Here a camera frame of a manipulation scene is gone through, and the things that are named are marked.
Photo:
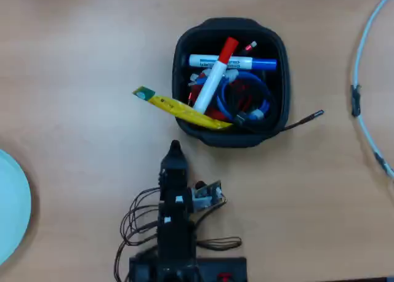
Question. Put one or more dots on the yellow instant coffee stick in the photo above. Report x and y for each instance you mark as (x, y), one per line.
(178, 109)

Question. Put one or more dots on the black soft bowl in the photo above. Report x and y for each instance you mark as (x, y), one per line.
(283, 88)

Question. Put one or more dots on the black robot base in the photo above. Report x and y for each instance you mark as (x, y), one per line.
(227, 269)

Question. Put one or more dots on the white plug connector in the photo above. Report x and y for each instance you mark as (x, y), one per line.
(230, 75)

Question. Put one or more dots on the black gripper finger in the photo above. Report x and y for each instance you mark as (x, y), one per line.
(180, 162)
(169, 162)

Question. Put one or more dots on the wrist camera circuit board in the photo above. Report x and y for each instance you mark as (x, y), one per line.
(207, 195)

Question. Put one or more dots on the white marker with blue cap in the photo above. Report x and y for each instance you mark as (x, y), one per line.
(261, 63)

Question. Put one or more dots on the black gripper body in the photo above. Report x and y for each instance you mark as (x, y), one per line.
(174, 189)

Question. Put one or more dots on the pale blue plate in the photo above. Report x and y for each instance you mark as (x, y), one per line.
(13, 208)

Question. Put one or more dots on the white marker with red cap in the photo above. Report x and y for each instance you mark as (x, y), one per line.
(212, 78)

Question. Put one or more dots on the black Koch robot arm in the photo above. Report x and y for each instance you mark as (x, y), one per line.
(175, 242)

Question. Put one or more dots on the red plug with metal tip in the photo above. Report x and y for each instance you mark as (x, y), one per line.
(250, 48)

